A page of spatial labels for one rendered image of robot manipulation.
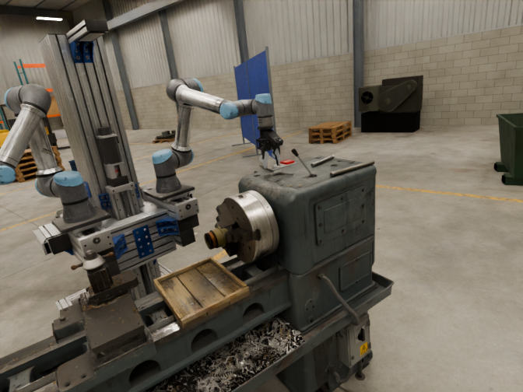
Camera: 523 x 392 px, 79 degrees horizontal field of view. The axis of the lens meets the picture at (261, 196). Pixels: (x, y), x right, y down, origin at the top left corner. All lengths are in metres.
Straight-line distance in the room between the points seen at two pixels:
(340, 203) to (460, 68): 9.61
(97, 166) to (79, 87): 0.41
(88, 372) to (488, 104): 10.65
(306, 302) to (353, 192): 0.58
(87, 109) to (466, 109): 10.15
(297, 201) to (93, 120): 1.19
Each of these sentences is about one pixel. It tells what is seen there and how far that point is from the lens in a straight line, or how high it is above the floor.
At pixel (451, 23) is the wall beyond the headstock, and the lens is 11.08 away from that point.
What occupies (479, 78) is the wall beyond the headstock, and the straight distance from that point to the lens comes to 10.91.
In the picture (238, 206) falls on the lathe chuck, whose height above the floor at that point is 1.21.
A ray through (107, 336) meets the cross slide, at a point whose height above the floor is 0.97.
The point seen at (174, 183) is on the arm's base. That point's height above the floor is 1.21.
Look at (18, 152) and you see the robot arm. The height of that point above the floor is 1.54.
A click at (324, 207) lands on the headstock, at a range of 1.47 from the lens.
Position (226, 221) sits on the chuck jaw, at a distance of 1.43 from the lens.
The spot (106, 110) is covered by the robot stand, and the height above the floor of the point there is 1.65.
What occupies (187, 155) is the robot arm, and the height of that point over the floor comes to 1.34.
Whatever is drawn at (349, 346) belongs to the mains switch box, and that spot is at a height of 0.33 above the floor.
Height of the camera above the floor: 1.68
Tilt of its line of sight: 19 degrees down
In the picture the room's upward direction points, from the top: 7 degrees counter-clockwise
